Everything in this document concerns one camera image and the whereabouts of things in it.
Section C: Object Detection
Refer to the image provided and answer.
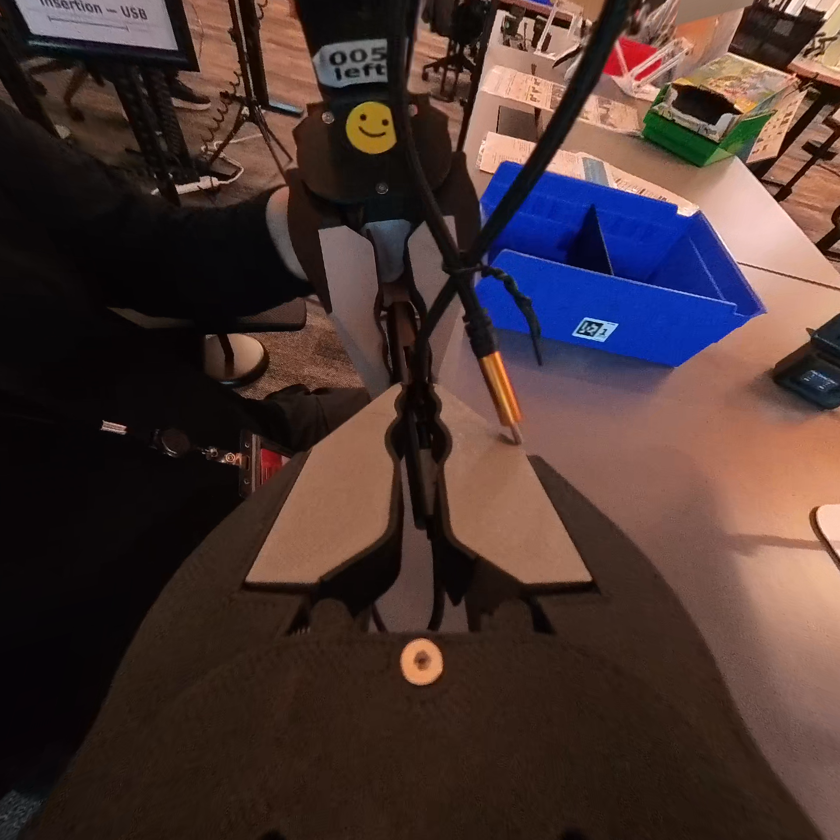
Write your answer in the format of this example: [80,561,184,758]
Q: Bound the black bin divider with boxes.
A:
[566,205,614,275]

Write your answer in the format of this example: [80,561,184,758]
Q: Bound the black tripod stand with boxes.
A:
[203,0,296,175]

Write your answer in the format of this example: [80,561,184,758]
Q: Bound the laminated instruction sheet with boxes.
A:
[478,131,700,217]

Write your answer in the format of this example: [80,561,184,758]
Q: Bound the red plastic item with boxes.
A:
[600,36,657,78]

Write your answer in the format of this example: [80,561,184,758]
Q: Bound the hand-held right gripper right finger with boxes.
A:
[434,386,595,605]

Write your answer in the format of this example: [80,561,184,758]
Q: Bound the black cable with gold plug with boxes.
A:
[390,0,634,634]

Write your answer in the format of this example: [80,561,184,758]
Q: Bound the green cardboard box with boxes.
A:
[642,52,805,168]

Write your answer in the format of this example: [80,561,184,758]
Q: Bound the white stand base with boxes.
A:
[812,504,840,562]

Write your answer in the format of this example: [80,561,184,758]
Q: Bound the person's left hand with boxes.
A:
[264,185,309,284]

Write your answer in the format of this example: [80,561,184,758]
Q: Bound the round base stool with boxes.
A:
[108,298,308,387]

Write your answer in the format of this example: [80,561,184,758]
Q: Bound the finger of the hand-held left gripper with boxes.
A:
[407,217,462,388]
[318,226,395,401]

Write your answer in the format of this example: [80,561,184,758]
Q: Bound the blue plastic bin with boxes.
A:
[474,161,767,367]

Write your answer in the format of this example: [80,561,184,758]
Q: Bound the black usb hub with cable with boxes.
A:
[374,282,424,395]

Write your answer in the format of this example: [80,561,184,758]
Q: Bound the person's left forearm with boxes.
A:
[0,98,290,322]

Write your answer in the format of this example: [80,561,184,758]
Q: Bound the person's black clothed torso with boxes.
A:
[0,315,371,815]

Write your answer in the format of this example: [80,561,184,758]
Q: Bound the printed paper sheets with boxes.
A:
[489,66,641,132]

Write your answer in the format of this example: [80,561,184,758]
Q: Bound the black sign stand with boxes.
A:
[115,62,201,204]

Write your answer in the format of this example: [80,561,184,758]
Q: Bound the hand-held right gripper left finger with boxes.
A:
[244,384,406,611]

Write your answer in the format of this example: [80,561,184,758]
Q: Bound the black office chair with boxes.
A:
[420,0,496,99]

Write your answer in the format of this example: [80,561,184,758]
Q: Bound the white power strip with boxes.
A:
[151,172,245,196]

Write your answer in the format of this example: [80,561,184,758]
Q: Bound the black device with display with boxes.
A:
[773,315,840,411]

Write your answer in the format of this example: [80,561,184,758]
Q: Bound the clear acrylic stand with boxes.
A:
[613,36,693,98]

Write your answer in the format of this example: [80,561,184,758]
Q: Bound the black framed marker sign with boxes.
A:
[13,0,201,73]

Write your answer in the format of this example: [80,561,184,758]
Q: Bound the badge on retractable reel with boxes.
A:
[98,420,293,496]

